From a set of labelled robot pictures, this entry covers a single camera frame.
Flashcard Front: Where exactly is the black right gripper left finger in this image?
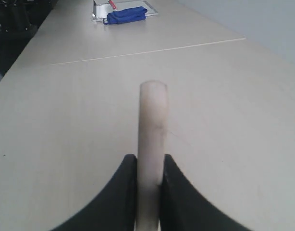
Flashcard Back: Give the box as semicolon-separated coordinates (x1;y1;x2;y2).
54;154;137;231

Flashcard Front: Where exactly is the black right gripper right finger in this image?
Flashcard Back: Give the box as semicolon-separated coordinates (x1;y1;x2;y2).
160;154;249;231

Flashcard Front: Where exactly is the wooden paint brush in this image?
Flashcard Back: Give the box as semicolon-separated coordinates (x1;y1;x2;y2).
135;80;169;231

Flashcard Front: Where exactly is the blue folded cloth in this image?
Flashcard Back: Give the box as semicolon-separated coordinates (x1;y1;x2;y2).
102;6;148;25

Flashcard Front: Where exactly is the clear acrylic tray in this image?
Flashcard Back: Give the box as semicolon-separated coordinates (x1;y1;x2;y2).
91;0;160;23

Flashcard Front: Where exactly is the dark equipment beside table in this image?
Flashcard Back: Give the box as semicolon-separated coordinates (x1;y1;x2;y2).
0;0;57;76

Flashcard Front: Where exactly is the red handled tool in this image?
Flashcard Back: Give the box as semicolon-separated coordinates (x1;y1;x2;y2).
108;0;117;10

